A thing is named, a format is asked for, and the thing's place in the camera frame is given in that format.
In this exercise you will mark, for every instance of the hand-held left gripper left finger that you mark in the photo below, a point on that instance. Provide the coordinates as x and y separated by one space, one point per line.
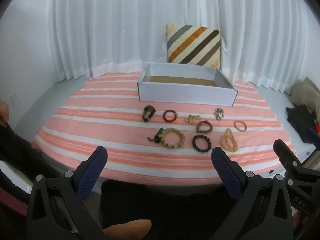
93 172

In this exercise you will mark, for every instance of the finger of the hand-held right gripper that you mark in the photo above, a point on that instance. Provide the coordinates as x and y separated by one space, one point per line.
283 151

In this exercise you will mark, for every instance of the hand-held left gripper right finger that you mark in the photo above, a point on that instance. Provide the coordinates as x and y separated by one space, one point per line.
225 172

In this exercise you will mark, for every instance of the white cardboard box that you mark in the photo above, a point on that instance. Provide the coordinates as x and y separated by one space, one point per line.
185 95

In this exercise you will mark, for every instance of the person's left hand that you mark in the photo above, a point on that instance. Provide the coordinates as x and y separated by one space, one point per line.
130 228

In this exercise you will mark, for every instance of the dark folded cloth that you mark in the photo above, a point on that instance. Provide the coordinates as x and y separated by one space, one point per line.
298 122

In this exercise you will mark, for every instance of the thin amber bangle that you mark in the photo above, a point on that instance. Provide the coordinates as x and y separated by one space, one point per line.
236 128

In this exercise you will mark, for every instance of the pink white striped blanket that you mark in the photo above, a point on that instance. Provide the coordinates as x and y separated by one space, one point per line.
100 120

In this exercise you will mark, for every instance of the black and beige clothes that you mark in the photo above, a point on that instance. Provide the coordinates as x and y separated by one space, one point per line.
306 92

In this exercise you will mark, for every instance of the person's black pants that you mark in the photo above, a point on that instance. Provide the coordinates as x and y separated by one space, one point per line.
155 210

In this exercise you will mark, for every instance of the person's bare knee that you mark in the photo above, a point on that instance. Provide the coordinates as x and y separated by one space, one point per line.
3 112

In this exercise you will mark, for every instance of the diagonal striped cushion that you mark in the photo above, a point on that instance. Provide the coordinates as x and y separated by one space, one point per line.
193 46

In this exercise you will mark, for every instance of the white pleated curtain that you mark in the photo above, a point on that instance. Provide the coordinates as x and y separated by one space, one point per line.
140 22

